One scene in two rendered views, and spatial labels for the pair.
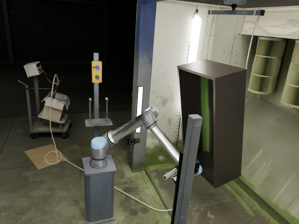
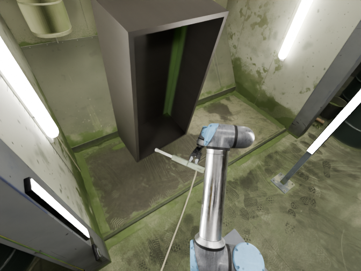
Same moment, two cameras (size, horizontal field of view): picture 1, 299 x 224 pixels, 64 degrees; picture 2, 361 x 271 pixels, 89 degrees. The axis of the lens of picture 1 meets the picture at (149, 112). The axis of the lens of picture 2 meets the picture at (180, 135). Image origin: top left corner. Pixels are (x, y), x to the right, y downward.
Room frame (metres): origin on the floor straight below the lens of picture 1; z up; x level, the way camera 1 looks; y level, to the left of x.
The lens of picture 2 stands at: (2.49, 0.55, 1.89)
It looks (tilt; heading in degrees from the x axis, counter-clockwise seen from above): 47 degrees down; 255
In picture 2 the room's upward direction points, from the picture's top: 4 degrees clockwise
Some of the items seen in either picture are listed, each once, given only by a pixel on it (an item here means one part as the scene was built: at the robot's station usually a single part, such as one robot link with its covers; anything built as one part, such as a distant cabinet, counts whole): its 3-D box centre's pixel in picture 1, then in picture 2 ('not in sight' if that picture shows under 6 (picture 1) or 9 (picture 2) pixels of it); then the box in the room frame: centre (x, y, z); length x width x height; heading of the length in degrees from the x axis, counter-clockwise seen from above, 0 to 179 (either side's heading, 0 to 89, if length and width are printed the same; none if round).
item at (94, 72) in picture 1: (96, 71); not in sight; (2.91, 0.68, 1.42); 0.12 x 0.06 x 0.26; 111
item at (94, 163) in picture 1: (98, 159); not in sight; (2.11, 0.48, 0.69); 0.19 x 0.19 x 0.10
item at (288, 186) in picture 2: not in sight; (282, 182); (1.02, -0.21, 0.01); 0.20 x 0.20 x 0.01; 21
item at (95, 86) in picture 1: (96, 115); not in sight; (2.97, 0.70, 0.82); 0.06 x 0.06 x 1.64; 21
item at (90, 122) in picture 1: (98, 110); not in sight; (2.82, 0.64, 0.95); 0.26 x 0.15 x 0.32; 111
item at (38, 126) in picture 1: (46, 100); not in sight; (3.96, 1.81, 0.64); 0.73 x 0.50 x 1.27; 101
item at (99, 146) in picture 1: (99, 147); (242, 263); (2.12, 0.47, 0.83); 0.17 x 0.15 x 0.18; 163
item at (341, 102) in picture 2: not in sight; (330, 108); (-0.43, -1.20, 0.14); 0.31 x 0.29 x 0.28; 21
